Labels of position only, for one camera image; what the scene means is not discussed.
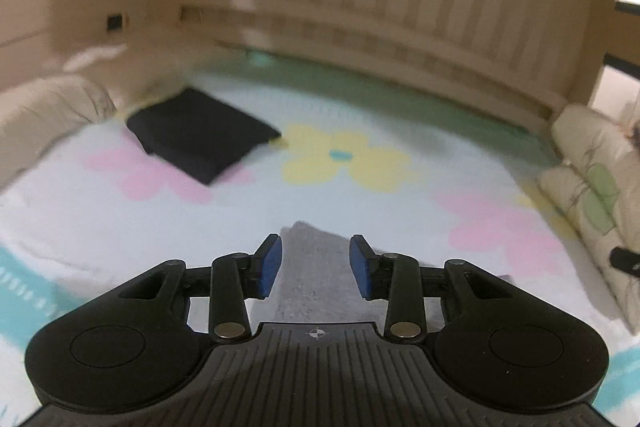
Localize cream pillow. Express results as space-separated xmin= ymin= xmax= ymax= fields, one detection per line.
xmin=0 ymin=74 xmax=117 ymax=188

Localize wooden bed rail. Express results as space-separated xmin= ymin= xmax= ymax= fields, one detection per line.
xmin=170 ymin=0 xmax=621 ymax=132

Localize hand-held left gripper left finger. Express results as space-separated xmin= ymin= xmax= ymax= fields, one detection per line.
xmin=117 ymin=233 xmax=284 ymax=342

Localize black folded cloth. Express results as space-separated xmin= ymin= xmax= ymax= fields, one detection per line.
xmin=125 ymin=87 xmax=282 ymax=186

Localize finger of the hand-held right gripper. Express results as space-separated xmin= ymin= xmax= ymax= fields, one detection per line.
xmin=610 ymin=247 xmax=640 ymax=276

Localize flower-printed bed sheet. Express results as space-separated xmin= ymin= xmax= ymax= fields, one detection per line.
xmin=0 ymin=57 xmax=640 ymax=427

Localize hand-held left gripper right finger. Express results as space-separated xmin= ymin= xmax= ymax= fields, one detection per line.
xmin=348 ymin=234 xmax=511 ymax=342

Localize grey pants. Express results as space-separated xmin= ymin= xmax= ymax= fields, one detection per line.
xmin=247 ymin=221 xmax=512 ymax=333

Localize folded cactus-print quilt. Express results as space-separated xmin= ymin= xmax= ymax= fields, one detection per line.
xmin=539 ymin=104 xmax=640 ymax=333

